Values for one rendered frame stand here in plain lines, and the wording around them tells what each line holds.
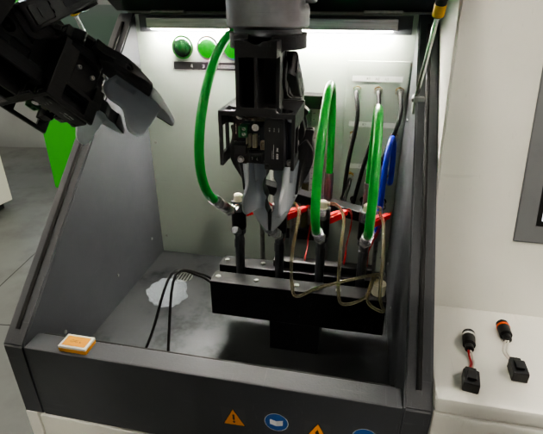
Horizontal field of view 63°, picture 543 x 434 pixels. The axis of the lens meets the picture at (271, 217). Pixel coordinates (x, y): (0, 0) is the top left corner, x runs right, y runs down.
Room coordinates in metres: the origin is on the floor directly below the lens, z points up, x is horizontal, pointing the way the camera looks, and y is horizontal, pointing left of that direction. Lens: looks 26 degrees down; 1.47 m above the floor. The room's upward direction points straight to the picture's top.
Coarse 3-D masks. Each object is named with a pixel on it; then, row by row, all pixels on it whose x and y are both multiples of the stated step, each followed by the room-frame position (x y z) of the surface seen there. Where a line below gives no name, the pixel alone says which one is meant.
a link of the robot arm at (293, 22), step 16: (240, 0) 0.40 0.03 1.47; (256, 0) 0.40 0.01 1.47; (272, 0) 0.40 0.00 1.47; (288, 0) 0.40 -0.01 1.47; (304, 0) 0.42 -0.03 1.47; (240, 16) 0.41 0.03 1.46; (256, 16) 0.40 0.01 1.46; (272, 16) 0.40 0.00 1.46; (288, 16) 0.40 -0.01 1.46; (304, 16) 0.41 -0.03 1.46; (240, 32) 0.41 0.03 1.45; (256, 32) 0.41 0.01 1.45; (272, 32) 0.40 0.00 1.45; (288, 32) 0.41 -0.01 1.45
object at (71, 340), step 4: (68, 336) 0.58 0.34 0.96; (72, 336) 0.58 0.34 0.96; (68, 340) 0.57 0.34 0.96; (72, 340) 0.57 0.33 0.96; (76, 340) 0.57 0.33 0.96; (80, 340) 0.57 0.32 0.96; (84, 340) 0.57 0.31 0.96; (88, 340) 0.57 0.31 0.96; (68, 344) 0.56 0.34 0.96; (72, 344) 0.56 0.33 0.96; (76, 344) 0.56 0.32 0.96; (80, 344) 0.56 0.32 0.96; (84, 344) 0.56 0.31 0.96; (92, 344) 0.57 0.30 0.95; (60, 348) 0.56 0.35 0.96; (88, 348) 0.56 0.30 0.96; (72, 352) 0.55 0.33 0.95; (76, 352) 0.55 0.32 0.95; (80, 352) 0.55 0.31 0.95; (84, 352) 0.55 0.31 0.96
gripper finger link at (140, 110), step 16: (112, 80) 0.46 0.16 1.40; (112, 96) 0.45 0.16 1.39; (128, 96) 0.47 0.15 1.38; (144, 96) 0.48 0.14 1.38; (160, 96) 0.49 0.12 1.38; (128, 112) 0.46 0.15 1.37; (144, 112) 0.47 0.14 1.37; (160, 112) 0.50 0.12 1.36; (128, 128) 0.45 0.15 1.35; (144, 128) 0.46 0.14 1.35
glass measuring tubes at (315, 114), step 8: (304, 96) 0.98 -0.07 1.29; (312, 96) 0.97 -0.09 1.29; (320, 96) 0.97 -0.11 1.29; (312, 104) 0.97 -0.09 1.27; (320, 104) 0.97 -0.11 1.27; (312, 112) 1.00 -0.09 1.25; (312, 120) 1.00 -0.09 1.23; (312, 168) 1.00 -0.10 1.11; (272, 176) 1.02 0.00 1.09; (312, 176) 1.00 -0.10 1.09; (304, 184) 0.98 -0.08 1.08; (272, 200) 1.02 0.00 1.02; (304, 216) 0.98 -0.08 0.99; (288, 224) 0.99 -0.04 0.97; (304, 224) 0.98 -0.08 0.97; (288, 232) 0.98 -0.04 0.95; (304, 232) 0.98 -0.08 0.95
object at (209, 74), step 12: (228, 36) 0.73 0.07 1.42; (216, 48) 0.69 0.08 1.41; (216, 60) 0.67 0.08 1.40; (204, 84) 0.63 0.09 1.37; (204, 96) 0.62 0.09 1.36; (204, 108) 0.61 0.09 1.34; (204, 120) 0.60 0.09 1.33; (204, 132) 0.60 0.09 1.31; (204, 168) 0.59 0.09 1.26; (204, 180) 0.59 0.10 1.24; (204, 192) 0.60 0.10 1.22
